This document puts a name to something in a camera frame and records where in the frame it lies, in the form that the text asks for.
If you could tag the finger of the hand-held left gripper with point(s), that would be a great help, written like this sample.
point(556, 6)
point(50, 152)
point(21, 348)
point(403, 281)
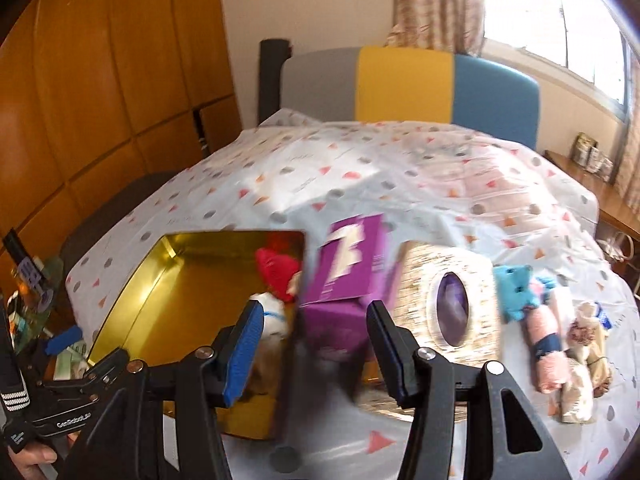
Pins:
point(107, 365)
point(65, 339)

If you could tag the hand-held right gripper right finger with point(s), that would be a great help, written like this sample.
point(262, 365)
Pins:
point(395, 360)

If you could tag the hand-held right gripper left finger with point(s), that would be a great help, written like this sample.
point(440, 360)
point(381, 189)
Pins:
point(245, 355)

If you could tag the gold tin box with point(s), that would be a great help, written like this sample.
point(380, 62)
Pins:
point(200, 280)

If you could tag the purple cardboard box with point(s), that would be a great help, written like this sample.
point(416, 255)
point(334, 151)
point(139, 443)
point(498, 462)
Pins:
point(345, 265)

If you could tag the white soft toy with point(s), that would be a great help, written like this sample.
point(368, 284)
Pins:
point(272, 320)

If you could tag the person's left hand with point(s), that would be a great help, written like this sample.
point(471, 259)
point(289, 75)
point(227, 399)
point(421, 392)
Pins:
point(30, 457)

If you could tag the red plush toy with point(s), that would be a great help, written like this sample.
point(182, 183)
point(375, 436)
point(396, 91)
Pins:
point(272, 265)

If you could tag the beige tissue box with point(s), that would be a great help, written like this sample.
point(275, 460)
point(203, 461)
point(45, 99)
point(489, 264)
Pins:
point(480, 310)

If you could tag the blue plush toy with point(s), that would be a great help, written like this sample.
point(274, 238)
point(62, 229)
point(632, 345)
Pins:
point(515, 290)

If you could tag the pink rolled towel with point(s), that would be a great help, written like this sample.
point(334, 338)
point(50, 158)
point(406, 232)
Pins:
point(542, 325)

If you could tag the beige plush doll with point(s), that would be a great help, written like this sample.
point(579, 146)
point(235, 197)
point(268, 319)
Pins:
point(587, 340)

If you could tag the patterned bed sheet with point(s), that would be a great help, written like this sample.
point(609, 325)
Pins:
point(350, 170)

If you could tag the white chair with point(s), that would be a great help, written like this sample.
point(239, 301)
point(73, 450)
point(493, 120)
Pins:
point(620, 250)

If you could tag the wooden wardrobe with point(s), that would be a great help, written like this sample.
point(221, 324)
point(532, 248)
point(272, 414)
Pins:
point(100, 85)

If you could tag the wooden desk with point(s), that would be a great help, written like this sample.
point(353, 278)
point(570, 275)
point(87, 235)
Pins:
point(600, 200)

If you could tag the grey yellow blue headboard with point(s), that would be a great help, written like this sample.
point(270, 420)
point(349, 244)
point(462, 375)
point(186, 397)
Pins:
point(400, 85)

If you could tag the stack of small boxes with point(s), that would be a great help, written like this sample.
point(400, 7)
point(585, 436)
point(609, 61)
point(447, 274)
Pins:
point(592, 157)

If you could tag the patterned curtain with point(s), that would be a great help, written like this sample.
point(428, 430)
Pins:
point(435, 0)

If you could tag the window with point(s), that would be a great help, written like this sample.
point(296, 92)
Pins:
point(550, 10)

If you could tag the black post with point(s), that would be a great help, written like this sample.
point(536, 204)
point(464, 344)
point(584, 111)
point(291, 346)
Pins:
point(272, 80)

